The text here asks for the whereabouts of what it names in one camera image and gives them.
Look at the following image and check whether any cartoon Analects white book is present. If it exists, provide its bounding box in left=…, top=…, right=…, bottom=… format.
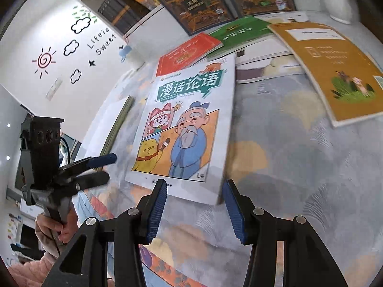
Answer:
left=125, top=55, right=236, bottom=205

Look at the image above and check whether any person left hand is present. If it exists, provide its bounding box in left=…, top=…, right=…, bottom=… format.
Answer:
left=34, top=205, right=79, bottom=259

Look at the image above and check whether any patterned fan table mat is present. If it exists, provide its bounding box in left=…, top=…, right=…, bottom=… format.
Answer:
left=71, top=11, right=383, bottom=287

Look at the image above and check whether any black book set on shelf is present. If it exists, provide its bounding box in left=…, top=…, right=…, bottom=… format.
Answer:
left=98, top=0, right=150, bottom=34

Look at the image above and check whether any red cover book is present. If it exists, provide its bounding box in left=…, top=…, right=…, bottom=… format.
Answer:
left=156, top=33, right=223, bottom=77

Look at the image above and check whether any white bookshelf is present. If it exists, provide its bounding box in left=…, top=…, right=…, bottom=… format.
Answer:
left=59, top=0, right=186, bottom=36

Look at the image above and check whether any white contents page book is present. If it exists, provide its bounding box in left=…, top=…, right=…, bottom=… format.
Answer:
left=236, top=35, right=304, bottom=84

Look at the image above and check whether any mustard yellow book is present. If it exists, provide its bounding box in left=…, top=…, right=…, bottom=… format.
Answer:
left=268, top=22, right=382, bottom=128

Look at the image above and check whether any dark green book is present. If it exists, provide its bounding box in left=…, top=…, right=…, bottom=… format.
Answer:
left=207, top=16, right=272, bottom=61

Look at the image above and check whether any dark encyclopedia book left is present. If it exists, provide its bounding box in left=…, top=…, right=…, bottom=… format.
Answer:
left=158, top=0, right=234, bottom=36

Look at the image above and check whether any white ceramic flower vase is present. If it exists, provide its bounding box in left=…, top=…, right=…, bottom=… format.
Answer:
left=323, top=0, right=360, bottom=25

